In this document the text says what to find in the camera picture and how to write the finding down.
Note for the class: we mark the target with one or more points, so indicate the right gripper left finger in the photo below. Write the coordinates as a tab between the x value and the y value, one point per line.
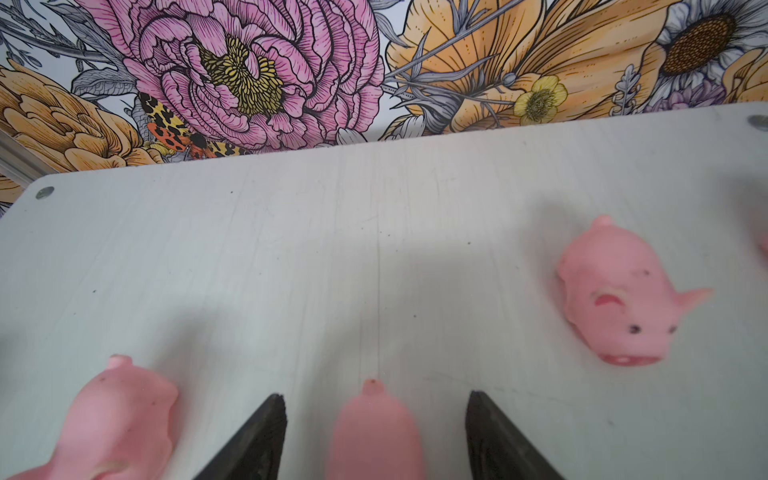
254	451

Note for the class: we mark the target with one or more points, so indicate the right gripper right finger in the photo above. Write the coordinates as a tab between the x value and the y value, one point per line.
497	449

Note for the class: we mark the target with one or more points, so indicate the pink toy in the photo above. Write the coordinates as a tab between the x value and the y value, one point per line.
619	298
118	427
375	436

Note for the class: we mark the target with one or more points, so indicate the white two-tier shelf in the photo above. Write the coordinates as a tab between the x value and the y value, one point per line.
427	263

